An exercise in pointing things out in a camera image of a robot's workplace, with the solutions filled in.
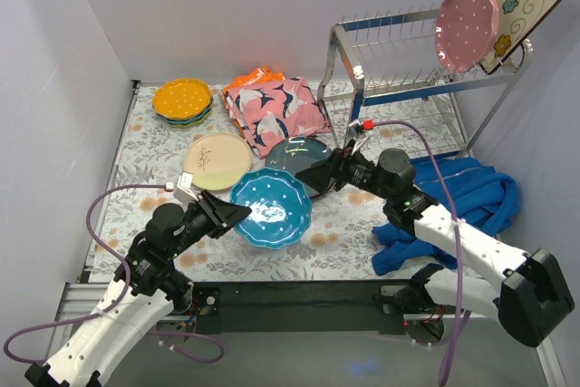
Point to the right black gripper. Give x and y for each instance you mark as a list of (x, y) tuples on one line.
[(340, 169)]

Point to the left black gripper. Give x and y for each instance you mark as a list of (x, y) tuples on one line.
[(210, 214)]

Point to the dark teal plate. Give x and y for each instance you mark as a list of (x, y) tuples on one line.
[(295, 154)]

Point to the cream rimmed plate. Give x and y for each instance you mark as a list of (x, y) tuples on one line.
[(218, 161)]

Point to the light blue plate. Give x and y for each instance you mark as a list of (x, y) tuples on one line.
[(281, 210)]

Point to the green polka dot plate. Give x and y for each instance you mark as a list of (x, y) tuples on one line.
[(185, 123)]

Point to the blue polka dot plate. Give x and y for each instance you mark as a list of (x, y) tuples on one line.
[(208, 108)]

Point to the yellow polka dot plate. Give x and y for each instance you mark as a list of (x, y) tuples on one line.
[(182, 99)]

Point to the pink plate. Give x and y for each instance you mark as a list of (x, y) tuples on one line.
[(464, 32)]

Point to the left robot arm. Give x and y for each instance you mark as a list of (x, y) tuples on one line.
[(145, 288)]

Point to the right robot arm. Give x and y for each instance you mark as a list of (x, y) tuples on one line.
[(527, 293)]

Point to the steel dish rack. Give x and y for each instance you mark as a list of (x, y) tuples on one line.
[(390, 58)]

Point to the floral table mat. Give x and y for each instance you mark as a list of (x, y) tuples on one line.
[(339, 244)]

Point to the pink bird print cloth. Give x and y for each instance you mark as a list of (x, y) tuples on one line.
[(270, 112)]

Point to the orange cloth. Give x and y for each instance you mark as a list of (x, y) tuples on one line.
[(259, 75)]

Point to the blue cloth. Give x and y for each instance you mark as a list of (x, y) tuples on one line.
[(485, 198)]

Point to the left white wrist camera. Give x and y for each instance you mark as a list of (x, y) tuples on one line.
[(182, 190)]

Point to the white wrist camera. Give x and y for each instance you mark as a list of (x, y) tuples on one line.
[(357, 134), (182, 190)]

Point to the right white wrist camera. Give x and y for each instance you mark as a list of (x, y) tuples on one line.
[(357, 134)]

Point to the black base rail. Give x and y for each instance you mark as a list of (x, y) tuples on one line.
[(305, 307)]

